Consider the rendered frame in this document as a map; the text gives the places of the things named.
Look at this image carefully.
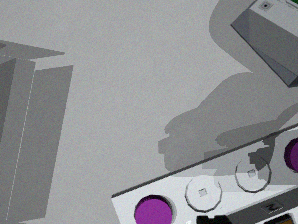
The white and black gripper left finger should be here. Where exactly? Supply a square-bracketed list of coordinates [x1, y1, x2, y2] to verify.
[196, 215, 215, 224]

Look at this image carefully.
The light grey tray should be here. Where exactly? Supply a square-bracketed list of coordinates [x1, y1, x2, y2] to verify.
[111, 124, 298, 224]

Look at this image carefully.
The grey two-button control box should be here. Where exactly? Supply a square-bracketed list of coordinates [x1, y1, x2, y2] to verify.
[230, 0, 298, 88]

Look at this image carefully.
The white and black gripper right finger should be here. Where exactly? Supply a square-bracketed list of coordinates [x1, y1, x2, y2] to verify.
[212, 215, 232, 224]

